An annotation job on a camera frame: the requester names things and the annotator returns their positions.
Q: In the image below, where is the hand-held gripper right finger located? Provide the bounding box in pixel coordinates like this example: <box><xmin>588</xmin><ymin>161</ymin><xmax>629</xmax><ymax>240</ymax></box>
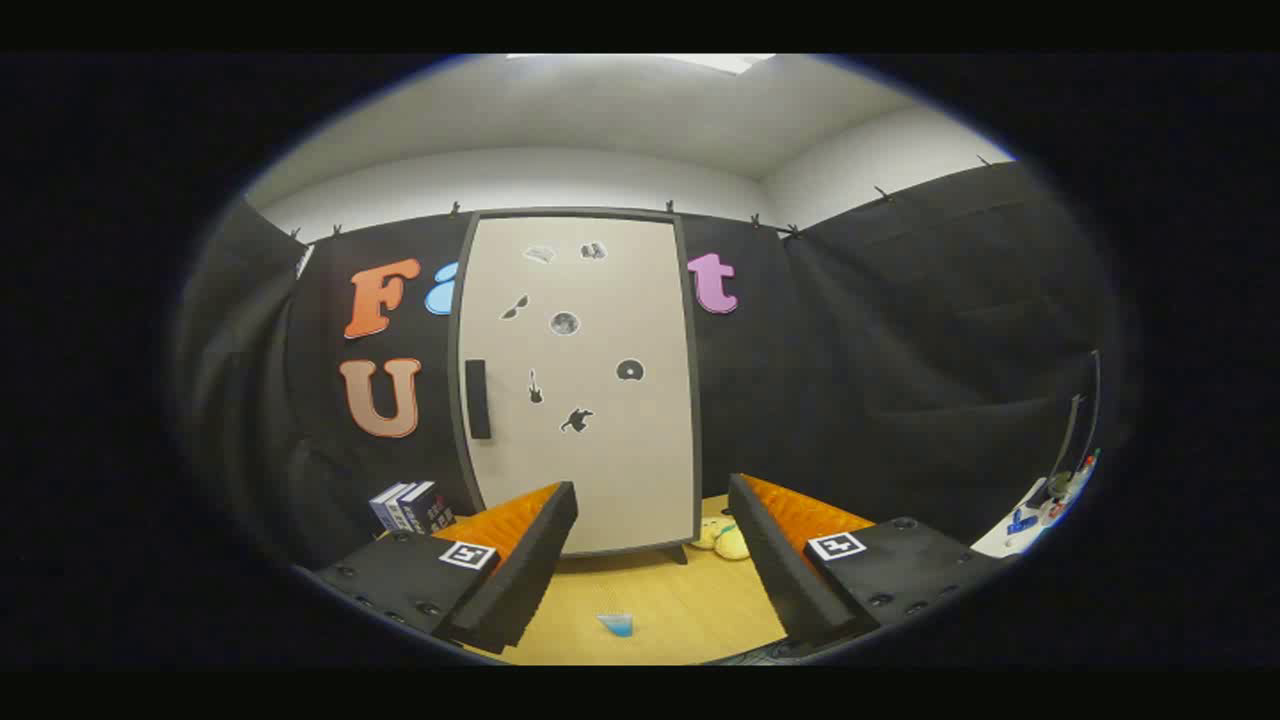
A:
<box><xmin>727</xmin><ymin>473</ymin><xmax>1004</xmax><ymax>649</ymax></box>

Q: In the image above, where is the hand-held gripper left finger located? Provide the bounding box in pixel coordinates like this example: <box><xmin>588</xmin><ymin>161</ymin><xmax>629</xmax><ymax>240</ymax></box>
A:
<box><xmin>313</xmin><ymin>481</ymin><xmax>580</xmax><ymax>655</ymax></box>

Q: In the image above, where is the white cabinet door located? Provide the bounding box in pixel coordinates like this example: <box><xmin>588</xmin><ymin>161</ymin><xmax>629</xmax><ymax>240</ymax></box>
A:
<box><xmin>458</xmin><ymin>215</ymin><xmax>694</xmax><ymax>556</ymax></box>

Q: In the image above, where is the yellow plush toy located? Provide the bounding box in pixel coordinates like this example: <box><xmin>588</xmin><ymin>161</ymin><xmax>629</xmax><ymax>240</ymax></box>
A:
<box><xmin>692</xmin><ymin>517</ymin><xmax>751</xmax><ymax>561</ymax></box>

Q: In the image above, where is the black backdrop cloth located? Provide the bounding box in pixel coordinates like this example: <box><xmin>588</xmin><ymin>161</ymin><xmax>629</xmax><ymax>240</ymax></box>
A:
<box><xmin>175</xmin><ymin>160</ymin><xmax>1126</xmax><ymax>571</ymax></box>

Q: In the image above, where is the black monitor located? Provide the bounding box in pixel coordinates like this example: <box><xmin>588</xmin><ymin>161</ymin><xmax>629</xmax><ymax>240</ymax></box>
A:
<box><xmin>1045</xmin><ymin>350</ymin><xmax>1101</xmax><ymax>501</ymax></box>

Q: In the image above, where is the grey cabinet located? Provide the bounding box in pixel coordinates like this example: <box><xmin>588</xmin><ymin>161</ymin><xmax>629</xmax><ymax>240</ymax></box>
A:
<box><xmin>447</xmin><ymin>207</ymin><xmax>703</xmax><ymax>566</ymax></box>

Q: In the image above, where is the ceiling light panel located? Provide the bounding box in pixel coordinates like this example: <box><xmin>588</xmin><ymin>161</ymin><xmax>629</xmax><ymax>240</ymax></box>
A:
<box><xmin>505</xmin><ymin>53</ymin><xmax>776</xmax><ymax>76</ymax></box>

